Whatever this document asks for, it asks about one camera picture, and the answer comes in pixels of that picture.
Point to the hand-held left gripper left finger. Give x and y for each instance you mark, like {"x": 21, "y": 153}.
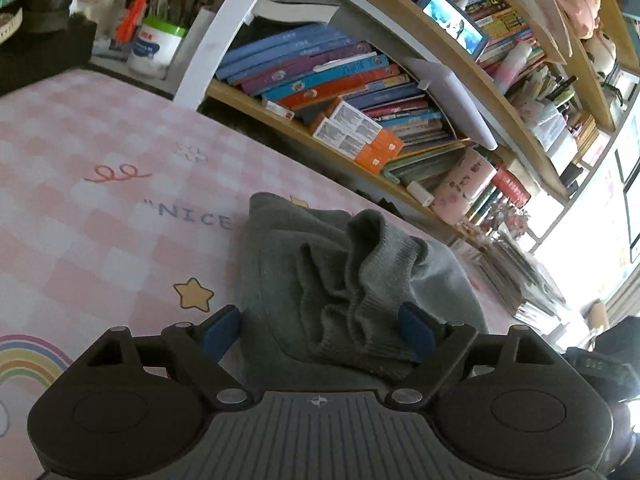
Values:
{"x": 221, "y": 332}

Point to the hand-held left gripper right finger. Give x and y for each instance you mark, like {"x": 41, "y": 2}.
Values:
{"x": 416, "y": 332}

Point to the grey sweater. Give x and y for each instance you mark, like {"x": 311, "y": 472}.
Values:
{"x": 280, "y": 270}

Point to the stack of magazines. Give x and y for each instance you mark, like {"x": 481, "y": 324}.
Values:
{"x": 520, "y": 280}

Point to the white charger block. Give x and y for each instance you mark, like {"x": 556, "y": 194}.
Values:
{"x": 420, "y": 194}

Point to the pink cylindrical container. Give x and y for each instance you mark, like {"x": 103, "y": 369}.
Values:
{"x": 462, "y": 187}

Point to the thick red dictionary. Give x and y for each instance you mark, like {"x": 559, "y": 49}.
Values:
{"x": 512, "y": 186}

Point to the orange and white box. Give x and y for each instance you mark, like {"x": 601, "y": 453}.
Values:
{"x": 370, "y": 132}
{"x": 345, "y": 142}

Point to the white storage box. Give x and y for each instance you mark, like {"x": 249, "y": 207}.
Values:
{"x": 557, "y": 137}

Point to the white flat panel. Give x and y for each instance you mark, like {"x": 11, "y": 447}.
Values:
{"x": 455, "y": 100}

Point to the row of colourful leaning books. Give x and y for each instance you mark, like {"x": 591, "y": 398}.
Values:
{"x": 320, "y": 75}

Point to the pastel pink bottle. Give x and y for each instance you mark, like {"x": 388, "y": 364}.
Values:
{"x": 510, "y": 67}

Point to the white jar with green rim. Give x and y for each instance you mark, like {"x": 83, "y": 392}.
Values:
{"x": 155, "y": 50}

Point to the white wooden bookshelf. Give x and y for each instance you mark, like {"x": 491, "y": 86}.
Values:
{"x": 210, "y": 35}

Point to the blue-framed tablet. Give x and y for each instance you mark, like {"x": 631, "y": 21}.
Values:
{"x": 452, "y": 22}

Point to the white-faced plush toy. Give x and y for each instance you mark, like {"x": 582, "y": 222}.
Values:
{"x": 602, "y": 49}

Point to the black box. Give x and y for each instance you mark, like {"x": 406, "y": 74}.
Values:
{"x": 45, "y": 60}

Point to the row of upright shelf books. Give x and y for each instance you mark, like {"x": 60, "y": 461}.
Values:
{"x": 505, "y": 15}

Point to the thick white-paged book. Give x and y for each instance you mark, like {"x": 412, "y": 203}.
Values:
{"x": 295, "y": 10}

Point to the red tassel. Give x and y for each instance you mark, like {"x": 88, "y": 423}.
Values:
{"x": 135, "y": 10}

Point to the pink plush toy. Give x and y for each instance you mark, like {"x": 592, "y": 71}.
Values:
{"x": 575, "y": 2}

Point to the black shoe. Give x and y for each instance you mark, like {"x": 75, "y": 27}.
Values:
{"x": 50, "y": 5}

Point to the cream wristwatch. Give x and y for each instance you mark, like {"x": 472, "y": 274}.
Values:
{"x": 10, "y": 27}

